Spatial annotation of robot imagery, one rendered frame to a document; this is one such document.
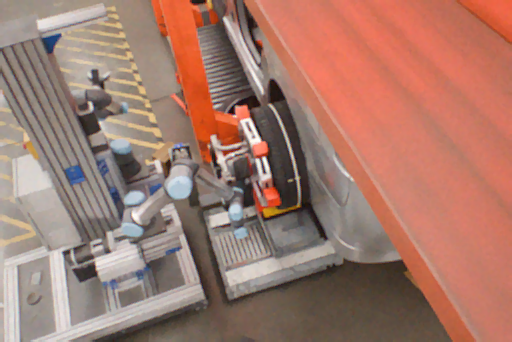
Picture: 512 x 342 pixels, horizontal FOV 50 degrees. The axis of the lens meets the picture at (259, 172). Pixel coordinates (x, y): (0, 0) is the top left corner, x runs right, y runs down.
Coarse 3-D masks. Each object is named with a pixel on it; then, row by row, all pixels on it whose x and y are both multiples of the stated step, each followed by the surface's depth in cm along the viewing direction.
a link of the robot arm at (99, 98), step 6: (90, 90) 311; (96, 90) 312; (102, 90) 315; (90, 96) 309; (96, 96) 311; (102, 96) 313; (108, 96) 318; (96, 102) 312; (102, 102) 314; (108, 102) 319; (114, 102) 331; (120, 102) 348; (126, 102) 353; (108, 108) 331; (114, 108) 336; (120, 108) 345; (126, 108) 352; (114, 114) 353
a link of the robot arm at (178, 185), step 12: (180, 168) 278; (168, 180) 276; (180, 180) 272; (156, 192) 284; (168, 192) 274; (180, 192) 275; (144, 204) 289; (156, 204) 284; (132, 216) 292; (144, 216) 290; (132, 228) 293
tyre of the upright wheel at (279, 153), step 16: (256, 112) 326; (272, 112) 323; (288, 112) 321; (272, 128) 315; (288, 128) 314; (272, 144) 311; (272, 160) 311; (288, 160) 312; (288, 176) 313; (304, 176) 316; (288, 192) 320; (304, 192) 323
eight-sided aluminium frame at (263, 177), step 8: (240, 120) 330; (248, 120) 329; (240, 128) 343; (248, 128) 352; (240, 136) 354; (248, 136) 319; (256, 136) 318; (256, 160) 315; (264, 160) 315; (256, 176) 365; (264, 176) 315; (256, 184) 361; (264, 184) 317; (272, 184) 320; (256, 192) 358; (264, 200) 328
